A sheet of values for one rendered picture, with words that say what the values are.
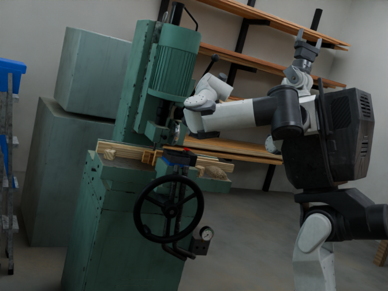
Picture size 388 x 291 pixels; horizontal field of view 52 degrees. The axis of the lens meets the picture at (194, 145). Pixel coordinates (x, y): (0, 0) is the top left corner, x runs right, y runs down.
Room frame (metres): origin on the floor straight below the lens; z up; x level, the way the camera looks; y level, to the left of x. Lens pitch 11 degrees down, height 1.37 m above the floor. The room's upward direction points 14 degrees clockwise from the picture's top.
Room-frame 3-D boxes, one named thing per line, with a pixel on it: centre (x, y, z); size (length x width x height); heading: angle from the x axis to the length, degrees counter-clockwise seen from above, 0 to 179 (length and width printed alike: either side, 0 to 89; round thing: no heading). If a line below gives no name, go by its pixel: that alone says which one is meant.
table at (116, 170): (1.70, 0.08, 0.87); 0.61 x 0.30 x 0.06; 115
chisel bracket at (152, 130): (1.80, 0.18, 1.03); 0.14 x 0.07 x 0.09; 25
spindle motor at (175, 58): (1.78, 0.17, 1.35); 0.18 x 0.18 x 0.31
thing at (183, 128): (2.02, 0.11, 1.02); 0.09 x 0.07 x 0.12; 115
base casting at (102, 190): (1.89, 0.22, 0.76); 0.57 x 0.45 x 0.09; 25
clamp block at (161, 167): (1.63, 0.05, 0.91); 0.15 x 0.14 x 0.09; 115
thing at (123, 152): (1.83, 0.06, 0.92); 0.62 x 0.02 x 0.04; 115
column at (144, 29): (2.04, 0.30, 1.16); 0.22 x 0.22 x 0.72; 25
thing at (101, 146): (1.82, 0.14, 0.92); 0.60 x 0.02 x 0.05; 115
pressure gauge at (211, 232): (1.70, -0.15, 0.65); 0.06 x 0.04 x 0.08; 115
